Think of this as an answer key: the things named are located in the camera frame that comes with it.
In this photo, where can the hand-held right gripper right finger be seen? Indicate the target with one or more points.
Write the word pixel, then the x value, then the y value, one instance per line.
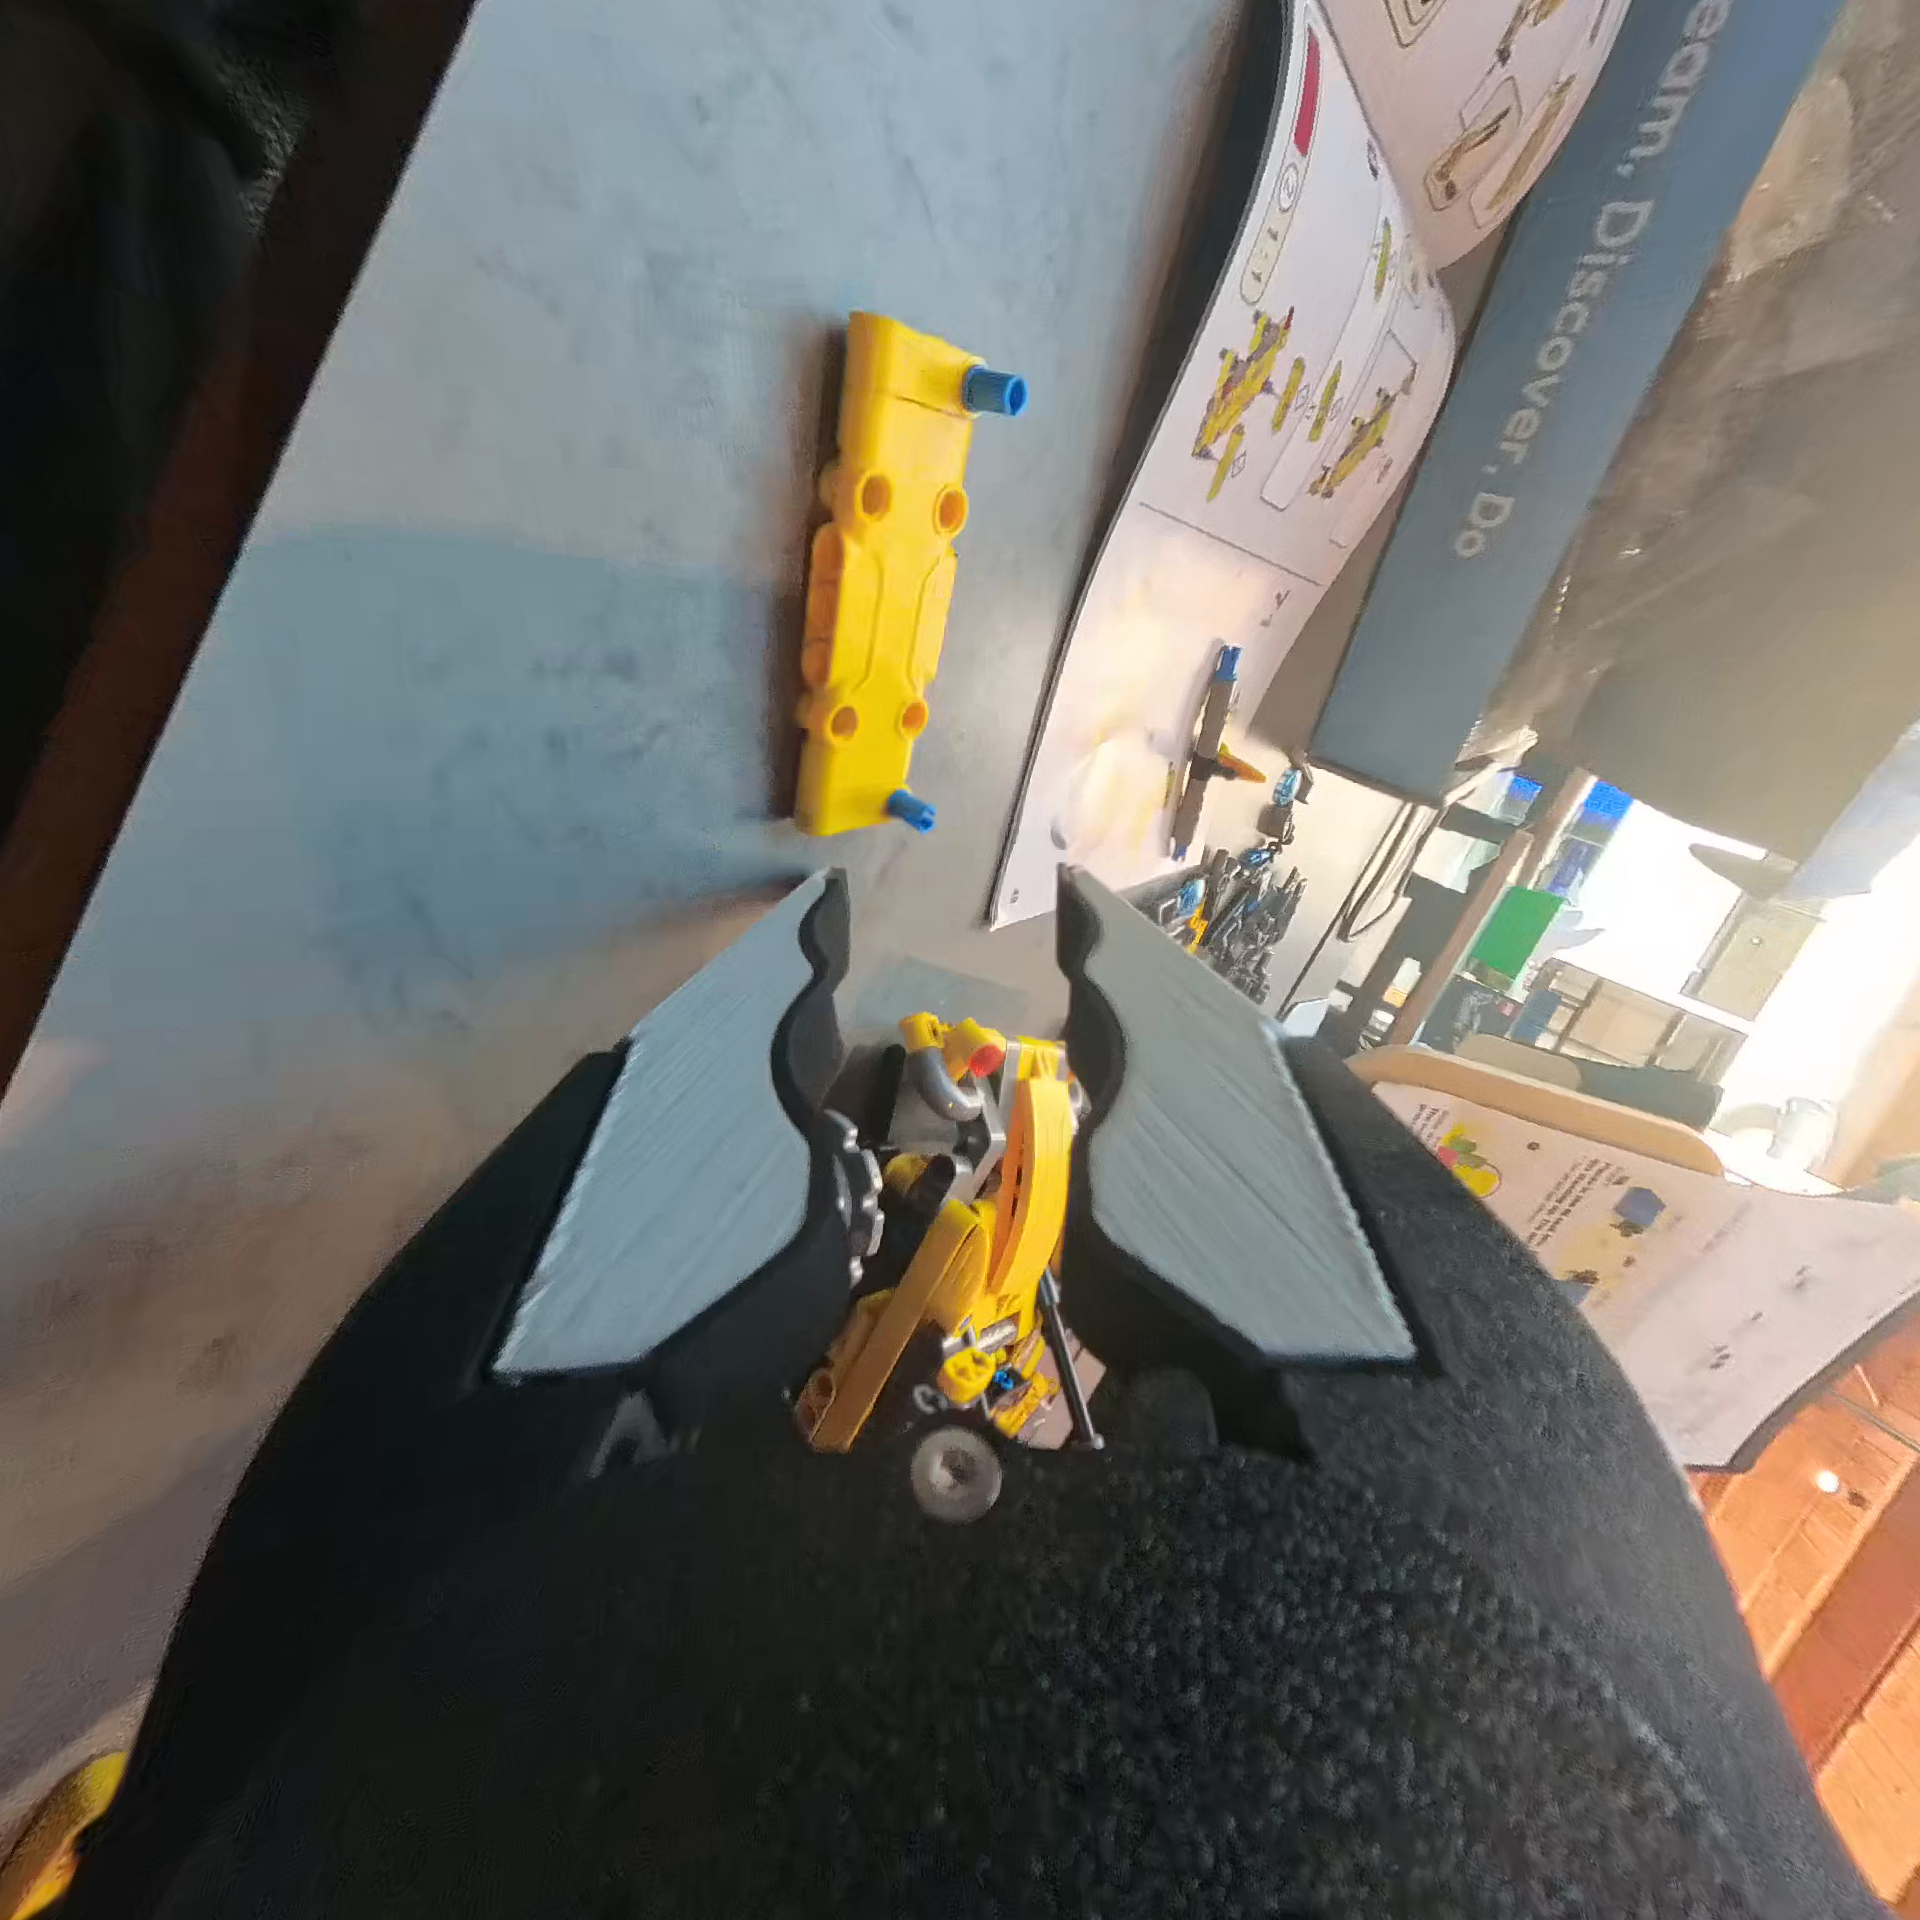
pixel 1230 1185

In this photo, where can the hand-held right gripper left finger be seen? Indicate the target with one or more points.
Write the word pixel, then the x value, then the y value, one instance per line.
pixel 674 1185

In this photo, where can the yellow toy vehicle model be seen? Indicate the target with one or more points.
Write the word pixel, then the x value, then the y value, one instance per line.
pixel 974 1245

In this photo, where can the grey toy axle yellow connector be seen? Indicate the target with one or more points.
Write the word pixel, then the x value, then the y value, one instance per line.
pixel 1207 735

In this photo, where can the yellow toy brick panel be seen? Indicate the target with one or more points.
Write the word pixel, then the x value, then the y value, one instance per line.
pixel 886 599

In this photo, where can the grey desk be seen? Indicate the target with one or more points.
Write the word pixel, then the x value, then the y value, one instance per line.
pixel 524 524

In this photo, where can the pile of grey toy bricks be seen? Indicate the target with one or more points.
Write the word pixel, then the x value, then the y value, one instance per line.
pixel 1238 901

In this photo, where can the instruction sheet on stand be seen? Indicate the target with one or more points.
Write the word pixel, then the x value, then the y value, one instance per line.
pixel 1515 1079

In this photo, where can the printed instruction sheet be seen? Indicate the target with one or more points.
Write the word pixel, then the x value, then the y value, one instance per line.
pixel 1680 1289

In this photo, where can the toy instruction booklet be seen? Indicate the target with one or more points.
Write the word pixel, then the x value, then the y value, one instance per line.
pixel 1275 376

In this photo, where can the blue cardboard box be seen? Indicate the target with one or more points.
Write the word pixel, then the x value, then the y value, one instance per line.
pixel 1530 421

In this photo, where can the person's black pants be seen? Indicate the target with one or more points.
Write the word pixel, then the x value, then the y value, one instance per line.
pixel 106 300

